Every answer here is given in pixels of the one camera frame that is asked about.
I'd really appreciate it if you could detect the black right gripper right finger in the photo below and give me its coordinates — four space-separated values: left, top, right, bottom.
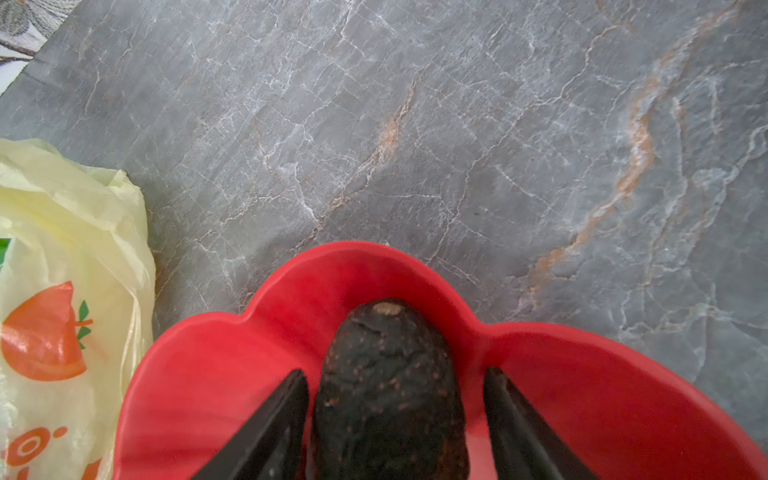
483 367 598 480

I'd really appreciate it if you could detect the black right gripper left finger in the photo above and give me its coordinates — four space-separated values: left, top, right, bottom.
192 369 309 480

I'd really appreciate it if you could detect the red flower-shaped plastic plate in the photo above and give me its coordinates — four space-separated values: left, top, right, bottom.
114 241 767 479

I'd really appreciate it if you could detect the dark fake avocado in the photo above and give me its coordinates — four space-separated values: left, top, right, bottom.
311 298 470 479

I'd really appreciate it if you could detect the pale yellow printed plastic bag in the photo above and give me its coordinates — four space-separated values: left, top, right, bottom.
1 139 156 479

